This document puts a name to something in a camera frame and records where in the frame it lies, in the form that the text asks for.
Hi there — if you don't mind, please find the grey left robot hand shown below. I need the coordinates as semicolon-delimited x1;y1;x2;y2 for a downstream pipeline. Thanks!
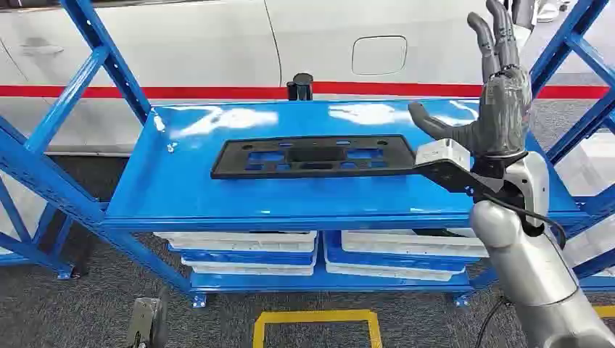
126;287;170;348

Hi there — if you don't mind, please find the black plastic panel with cutouts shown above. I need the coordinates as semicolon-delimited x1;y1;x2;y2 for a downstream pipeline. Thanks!
210;134;418;181

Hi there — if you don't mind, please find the blue plastic bin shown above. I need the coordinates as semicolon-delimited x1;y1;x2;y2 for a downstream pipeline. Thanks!
323;230;482;273
168;246;318;267

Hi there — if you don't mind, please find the blue metal shelf rack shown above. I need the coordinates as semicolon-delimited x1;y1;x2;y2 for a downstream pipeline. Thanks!
0;0;615;310

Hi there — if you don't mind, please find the red barrier belt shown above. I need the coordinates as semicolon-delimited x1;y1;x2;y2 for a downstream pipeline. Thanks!
0;81;610;101

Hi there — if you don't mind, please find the white car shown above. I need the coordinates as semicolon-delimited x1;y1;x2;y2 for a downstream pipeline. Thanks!
0;0;535;156

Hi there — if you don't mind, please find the black stanchion post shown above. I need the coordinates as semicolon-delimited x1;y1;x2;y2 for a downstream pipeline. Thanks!
286;72;315;102

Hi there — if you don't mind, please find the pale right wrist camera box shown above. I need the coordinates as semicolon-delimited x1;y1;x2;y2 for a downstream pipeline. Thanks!
414;138;472;172

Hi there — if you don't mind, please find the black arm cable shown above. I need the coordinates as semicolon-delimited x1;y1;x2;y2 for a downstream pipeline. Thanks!
474;296;513;348
482;191;569;251

